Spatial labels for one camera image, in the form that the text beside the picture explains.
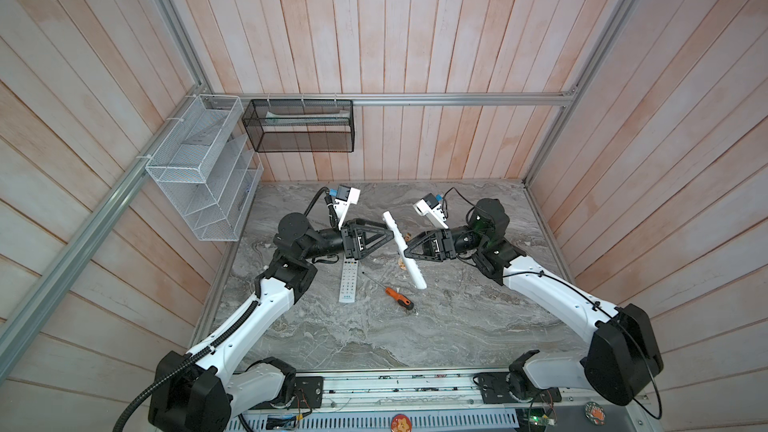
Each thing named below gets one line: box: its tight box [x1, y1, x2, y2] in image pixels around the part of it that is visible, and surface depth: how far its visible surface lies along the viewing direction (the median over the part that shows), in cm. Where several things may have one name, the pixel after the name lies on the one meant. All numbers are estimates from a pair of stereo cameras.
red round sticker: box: [391, 413, 413, 432], surface depth 70 cm
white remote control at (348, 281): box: [339, 260, 359, 303], surface depth 92 cm
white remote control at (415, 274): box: [383, 211, 427, 290], surface depth 61 cm
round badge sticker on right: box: [584, 401, 607, 426], surface depth 71 cm
